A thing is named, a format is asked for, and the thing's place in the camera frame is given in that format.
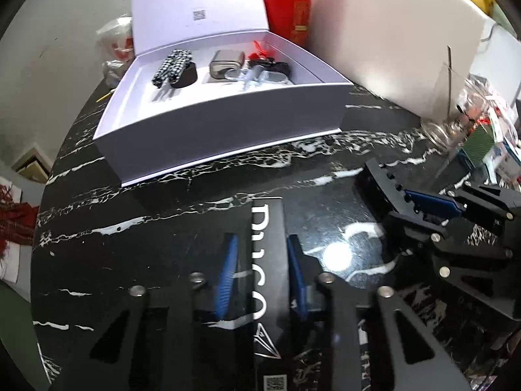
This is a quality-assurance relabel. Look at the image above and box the red propeller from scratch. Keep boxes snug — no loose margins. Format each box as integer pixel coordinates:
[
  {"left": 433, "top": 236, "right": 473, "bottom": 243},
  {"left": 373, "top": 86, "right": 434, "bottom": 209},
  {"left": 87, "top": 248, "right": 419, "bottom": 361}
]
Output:
[{"left": 248, "top": 40, "right": 277, "bottom": 60}]

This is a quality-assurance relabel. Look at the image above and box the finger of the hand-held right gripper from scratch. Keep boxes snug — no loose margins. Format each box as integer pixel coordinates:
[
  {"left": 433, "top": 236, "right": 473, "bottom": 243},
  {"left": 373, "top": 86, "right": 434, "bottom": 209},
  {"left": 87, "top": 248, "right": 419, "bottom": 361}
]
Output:
[
  {"left": 403, "top": 181, "right": 521, "bottom": 237},
  {"left": 385, "top": 212, "right": 514, "bottom": 262}
]

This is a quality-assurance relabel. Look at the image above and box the wooden frame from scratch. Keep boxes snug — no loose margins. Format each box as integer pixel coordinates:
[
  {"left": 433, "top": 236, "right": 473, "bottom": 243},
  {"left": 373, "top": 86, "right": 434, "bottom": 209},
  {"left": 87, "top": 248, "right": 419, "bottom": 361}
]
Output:
[{"left": 11, "top": 143, "right": 53, "bottom": 184}]

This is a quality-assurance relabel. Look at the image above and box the white foam board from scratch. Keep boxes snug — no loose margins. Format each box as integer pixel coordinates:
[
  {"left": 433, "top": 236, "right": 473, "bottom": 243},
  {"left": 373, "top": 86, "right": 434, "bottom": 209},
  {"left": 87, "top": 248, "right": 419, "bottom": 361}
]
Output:
[{"left": 305, "top": 0, "right": 499, "bottom": 121}]

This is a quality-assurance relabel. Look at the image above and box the red scarf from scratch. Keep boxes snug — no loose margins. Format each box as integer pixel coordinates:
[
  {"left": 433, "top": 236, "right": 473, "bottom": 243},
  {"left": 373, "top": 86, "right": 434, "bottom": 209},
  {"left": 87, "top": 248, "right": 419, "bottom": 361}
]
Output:
[{"left": 0, "top": 183, "right": 41, "bottom": 261}]

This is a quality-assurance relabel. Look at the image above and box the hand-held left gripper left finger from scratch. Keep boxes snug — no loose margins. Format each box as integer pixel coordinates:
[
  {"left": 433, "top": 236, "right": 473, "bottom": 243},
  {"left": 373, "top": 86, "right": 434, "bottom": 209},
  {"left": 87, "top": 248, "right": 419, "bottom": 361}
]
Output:
[{"left": 51, "top": 233, "right": 241, "bottom": 391}]

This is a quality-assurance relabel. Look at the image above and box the black box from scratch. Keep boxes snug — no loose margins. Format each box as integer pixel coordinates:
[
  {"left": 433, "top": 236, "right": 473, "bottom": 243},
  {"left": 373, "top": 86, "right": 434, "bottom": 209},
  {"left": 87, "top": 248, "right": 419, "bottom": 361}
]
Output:
[{"left": 250, "top": 199, "right": 310, "bottom": 391}]

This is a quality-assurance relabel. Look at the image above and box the cartoon print glass cup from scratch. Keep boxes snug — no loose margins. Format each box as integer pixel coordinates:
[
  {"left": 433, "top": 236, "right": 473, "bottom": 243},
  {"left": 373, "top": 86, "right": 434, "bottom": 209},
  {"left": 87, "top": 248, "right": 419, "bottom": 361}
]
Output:
[{"left": 419, "top": 61, "right": 479, "bottom": 147}]

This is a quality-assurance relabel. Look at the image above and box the black ring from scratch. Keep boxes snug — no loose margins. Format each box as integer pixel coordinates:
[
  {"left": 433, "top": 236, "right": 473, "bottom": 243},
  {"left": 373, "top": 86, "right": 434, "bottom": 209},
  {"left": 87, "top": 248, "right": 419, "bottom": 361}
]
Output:
[{"left": 170, "top": 63, "right": 199, "bottom": 89}]

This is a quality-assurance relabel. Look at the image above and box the white and blue box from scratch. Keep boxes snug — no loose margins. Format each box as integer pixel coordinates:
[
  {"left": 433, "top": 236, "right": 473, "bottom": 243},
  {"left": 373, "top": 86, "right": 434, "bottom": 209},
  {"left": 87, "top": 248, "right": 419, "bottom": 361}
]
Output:
[{"left": 494, "top": 138, "right": 521, "bottom": 188}]

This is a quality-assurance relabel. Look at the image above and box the black bow hair clip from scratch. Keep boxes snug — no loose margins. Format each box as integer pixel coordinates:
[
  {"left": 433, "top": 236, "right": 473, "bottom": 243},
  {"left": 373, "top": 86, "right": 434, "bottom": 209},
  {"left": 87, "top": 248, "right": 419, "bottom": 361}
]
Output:
[{"left": 248, "top": 59, "right": 291, "bottom": 78}]

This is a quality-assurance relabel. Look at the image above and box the gingham scrunchie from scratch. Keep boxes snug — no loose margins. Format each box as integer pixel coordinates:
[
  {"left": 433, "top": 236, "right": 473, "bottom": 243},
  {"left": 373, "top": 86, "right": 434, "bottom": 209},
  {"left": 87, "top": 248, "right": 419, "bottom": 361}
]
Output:
[{"left": 152, "top": 49, "right": 193, "bottom": 89}]

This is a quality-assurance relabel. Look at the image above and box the grey rectangular case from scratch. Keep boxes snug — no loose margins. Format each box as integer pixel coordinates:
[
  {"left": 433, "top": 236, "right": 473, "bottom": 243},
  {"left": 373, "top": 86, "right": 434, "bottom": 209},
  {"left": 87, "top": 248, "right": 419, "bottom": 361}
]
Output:
[{"left": 207, "top": 50, "right": 247, "bottom": 82}]

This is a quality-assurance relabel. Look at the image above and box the white cloth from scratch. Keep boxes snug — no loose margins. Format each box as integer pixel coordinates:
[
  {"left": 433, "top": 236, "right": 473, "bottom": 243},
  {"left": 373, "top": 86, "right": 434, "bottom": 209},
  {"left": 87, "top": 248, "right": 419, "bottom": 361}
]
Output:
[{"left": 0, "top": 177, "right": 25, "bottom": 283}]

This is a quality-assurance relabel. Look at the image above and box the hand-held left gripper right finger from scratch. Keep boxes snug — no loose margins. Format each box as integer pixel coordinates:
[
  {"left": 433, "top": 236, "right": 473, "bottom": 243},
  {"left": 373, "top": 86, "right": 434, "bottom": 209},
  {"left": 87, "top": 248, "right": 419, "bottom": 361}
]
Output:
[{"left": 285, "top": 234, "right": 473, "bottom": 391}]

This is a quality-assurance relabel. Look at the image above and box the pale lilac gift box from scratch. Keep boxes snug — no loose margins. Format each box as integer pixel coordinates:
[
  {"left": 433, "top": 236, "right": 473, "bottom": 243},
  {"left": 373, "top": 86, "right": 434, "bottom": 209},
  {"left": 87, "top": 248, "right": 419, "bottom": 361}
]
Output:
[{"left": 93, "top": 0, "right": 356, "bottom": 188}]

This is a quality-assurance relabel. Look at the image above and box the red canister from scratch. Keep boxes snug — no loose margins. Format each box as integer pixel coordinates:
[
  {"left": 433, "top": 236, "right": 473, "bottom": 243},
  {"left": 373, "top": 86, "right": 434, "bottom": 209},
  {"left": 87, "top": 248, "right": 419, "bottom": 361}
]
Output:
[{"left": 261, "top": 0, "right": 312, "bottom": 45}]

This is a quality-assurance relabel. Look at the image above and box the green and white carton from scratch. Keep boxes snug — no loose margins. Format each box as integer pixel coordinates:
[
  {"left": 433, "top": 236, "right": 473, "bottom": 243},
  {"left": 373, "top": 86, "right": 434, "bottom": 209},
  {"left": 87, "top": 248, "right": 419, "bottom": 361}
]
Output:
[{"left": 464, "top": 124, "right": 503, "bottom": 167}]

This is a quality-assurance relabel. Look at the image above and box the dark blue box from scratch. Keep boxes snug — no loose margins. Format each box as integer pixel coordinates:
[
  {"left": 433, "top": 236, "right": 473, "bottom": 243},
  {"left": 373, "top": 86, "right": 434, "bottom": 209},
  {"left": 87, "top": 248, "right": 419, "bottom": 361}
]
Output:
[{"left": 456, "top": 149, "right": 489, "bottom": 172}]

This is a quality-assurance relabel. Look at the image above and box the plastic cup in bag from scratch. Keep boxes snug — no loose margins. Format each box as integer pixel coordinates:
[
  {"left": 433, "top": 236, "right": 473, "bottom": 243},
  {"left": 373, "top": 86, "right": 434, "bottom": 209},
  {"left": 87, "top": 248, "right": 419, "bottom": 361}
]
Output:
[{"left": 95, "top": 15, "right": 135, "bottom": 78}]

